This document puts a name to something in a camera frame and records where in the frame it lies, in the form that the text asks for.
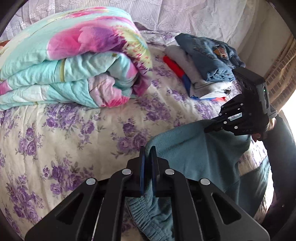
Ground teal fleece pants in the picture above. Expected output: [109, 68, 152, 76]
[126, 120, 270, 240]

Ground person's right forearm dark sleeve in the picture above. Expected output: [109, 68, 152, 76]
[261, 116, 295, 237]

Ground person's right hand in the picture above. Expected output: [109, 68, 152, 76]
[251, 118, 276, 142]

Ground folded grey garment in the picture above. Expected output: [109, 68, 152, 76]
[165, 45, 231, 94]

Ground beige striped curtain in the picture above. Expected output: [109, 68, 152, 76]
[265, 36, 295, 112]

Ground folded blue jeans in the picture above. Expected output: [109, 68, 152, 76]
[175, 33, 245, 82]

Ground purple floral bedspread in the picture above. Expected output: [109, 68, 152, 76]
[0, 29, 276, 241]

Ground folded red blue garment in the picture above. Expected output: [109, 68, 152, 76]
[163, 55, 229, 101]

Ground white lace headboard cover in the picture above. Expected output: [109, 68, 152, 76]
[1, 0, 269, 50]

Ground folded floral turquoise quilt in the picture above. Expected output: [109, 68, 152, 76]
[1, 6, 152, 110]

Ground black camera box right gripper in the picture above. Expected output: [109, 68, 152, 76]
[232, 67, 278, 119]

